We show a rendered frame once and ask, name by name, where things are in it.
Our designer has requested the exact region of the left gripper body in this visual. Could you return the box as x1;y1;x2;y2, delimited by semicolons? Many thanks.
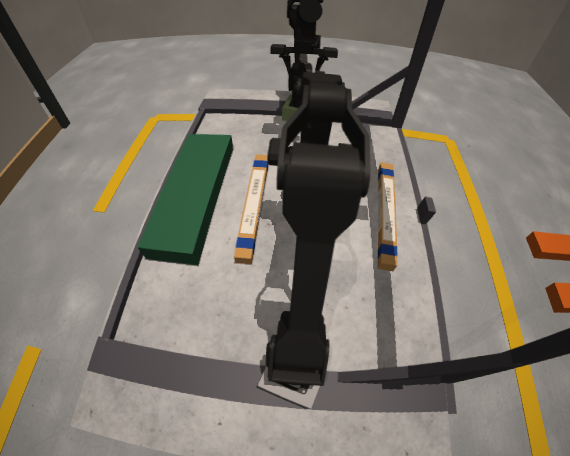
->
267;133;353;166

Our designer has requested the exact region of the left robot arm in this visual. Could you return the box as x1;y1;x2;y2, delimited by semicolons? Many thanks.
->
266;71;370;394

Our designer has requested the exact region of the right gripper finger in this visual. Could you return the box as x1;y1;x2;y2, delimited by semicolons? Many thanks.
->
315;58;328;71
279;56;291;80

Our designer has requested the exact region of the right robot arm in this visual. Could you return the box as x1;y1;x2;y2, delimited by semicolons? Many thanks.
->
287;0;323;108

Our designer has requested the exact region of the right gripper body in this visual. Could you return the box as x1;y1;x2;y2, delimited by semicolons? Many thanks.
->
270;25;338;58

